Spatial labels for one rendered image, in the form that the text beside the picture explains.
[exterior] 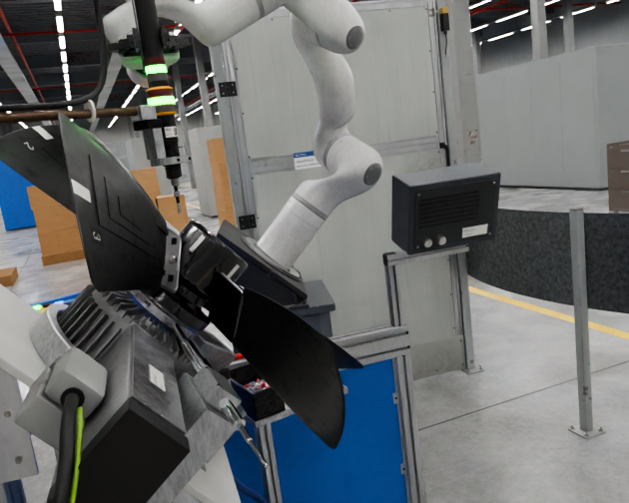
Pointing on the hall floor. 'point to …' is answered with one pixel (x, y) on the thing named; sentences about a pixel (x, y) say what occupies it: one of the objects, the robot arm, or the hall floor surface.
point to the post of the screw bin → (269, 464)
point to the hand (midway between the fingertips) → (149, 38)
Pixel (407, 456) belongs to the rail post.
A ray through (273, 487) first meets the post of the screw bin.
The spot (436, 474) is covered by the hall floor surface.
